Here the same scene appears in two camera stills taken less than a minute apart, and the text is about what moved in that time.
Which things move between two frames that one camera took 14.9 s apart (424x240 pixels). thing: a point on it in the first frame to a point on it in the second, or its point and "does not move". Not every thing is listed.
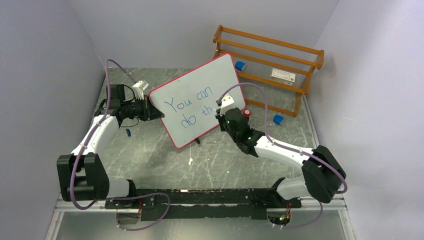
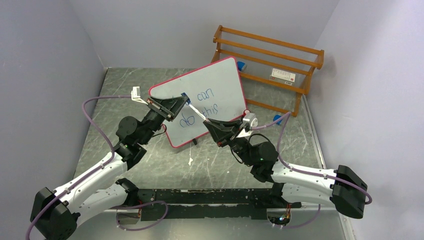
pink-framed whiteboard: x=188 y=102 does not move
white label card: x=282 y=76 does not move
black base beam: x=169 y=204 does not move
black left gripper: x=148 y=113 to x=170 y=107
